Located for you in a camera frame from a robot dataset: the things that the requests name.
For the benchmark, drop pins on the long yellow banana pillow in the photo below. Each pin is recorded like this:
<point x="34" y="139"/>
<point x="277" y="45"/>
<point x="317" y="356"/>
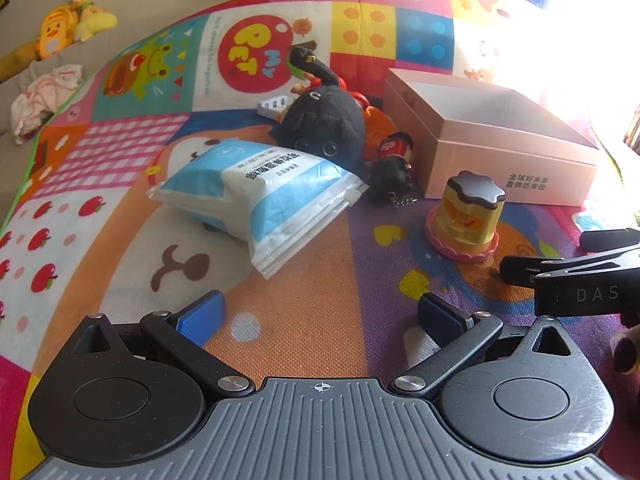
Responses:
<point x="17" y="60"/>

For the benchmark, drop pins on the yellow bear plush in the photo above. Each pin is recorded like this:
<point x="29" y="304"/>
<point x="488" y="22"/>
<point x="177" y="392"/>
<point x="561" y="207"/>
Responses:
<point x="92" y="19"/>

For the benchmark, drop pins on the pink white crumpled cloth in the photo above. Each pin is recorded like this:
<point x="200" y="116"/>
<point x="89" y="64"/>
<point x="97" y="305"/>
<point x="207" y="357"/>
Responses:
<point x="41" y="99"/>

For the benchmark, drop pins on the black red doll keychain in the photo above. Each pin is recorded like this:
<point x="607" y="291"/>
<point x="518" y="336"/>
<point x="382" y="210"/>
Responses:
<point x="390" y="177"/>

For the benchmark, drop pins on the colourful cartoon play mat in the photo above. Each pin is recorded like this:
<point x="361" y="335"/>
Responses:
<point x="85" y="236"/>

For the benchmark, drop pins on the red round-head toy figure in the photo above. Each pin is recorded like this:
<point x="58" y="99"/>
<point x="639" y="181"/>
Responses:
<point x="360" y="99"/>

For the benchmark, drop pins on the orange plastic half shell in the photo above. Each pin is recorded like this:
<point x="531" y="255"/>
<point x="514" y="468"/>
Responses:
<point x="378" y="128"/>

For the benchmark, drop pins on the blue white tissue pack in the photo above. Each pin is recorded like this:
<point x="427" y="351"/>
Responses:
<point x="276" y="200"/>

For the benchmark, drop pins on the black plush cat toy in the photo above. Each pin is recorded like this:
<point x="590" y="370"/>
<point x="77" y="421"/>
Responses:
<point x="324" y="120"/>

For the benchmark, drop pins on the yellow duck plush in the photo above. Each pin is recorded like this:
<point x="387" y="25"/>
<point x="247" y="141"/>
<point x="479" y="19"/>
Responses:
<point x="56" y="32"/>

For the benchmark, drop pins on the white battery charger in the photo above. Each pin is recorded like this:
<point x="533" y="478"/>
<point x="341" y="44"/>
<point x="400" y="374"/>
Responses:
<point x="274" y="108"/>

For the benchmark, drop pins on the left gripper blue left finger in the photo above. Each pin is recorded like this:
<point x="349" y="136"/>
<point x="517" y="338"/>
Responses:
<point x="178" y="340"/>

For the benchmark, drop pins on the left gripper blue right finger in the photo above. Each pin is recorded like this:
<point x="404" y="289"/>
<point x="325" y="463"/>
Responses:
<point x="463" y="340"/>

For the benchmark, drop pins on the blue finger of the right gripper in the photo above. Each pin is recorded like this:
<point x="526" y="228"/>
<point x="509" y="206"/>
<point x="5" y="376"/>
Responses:
<point x="520" y="270"/>
<point x="604" y="240"/>

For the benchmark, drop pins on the yellow pudding toy pink base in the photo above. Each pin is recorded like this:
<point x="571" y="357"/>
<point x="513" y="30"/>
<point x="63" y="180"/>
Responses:
<point x="463" y="227"/>

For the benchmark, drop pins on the pink cardboard box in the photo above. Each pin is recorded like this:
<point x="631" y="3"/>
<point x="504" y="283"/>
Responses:
<point x="463" y="124"/>

